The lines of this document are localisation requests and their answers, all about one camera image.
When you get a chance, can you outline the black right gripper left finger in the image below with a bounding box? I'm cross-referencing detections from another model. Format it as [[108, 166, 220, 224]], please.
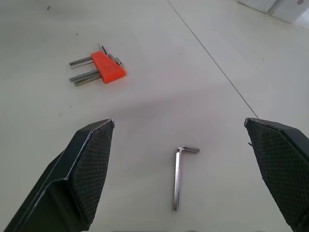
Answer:
[[0, 118, 115, 232]]

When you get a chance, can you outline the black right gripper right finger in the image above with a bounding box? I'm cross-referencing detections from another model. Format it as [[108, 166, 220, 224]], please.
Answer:
[[244, 117, 309, 232]]

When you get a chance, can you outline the silver hex key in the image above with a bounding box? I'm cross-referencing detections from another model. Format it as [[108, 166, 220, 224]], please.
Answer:
[[172, 145, 200, 212]]

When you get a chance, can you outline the orange hex key holder set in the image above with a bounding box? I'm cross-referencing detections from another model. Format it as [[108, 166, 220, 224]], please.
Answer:
[[90, 51, 127, 85]]

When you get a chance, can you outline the thin dark metal rod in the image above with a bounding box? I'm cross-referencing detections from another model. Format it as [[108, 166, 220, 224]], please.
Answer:
[[97, 43, 110, 56]]

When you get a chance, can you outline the white cabinet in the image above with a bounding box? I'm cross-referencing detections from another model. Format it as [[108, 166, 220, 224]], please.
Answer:
[[237, 0, 309, 30]]

